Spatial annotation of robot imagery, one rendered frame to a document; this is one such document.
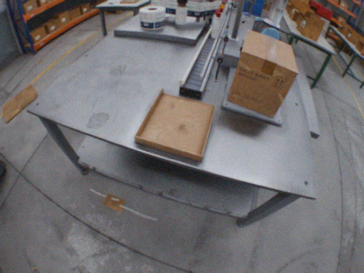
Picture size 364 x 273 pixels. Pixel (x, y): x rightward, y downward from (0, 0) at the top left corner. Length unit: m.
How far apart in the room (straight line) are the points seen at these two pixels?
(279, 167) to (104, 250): 1.28
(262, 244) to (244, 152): 1.00
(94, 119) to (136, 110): 0.19
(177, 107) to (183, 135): 0.15
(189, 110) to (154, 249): 1.01
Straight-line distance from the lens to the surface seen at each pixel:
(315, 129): 1.09
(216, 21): 1.35
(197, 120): 0.79
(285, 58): 0.84
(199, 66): 1.03
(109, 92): 0.96
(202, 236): 1.45
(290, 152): 0.87
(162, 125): 0.76
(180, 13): 1.49
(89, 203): 1.61
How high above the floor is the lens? 1.43
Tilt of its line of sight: 54 degrees down
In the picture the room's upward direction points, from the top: 6 degrees clockwise
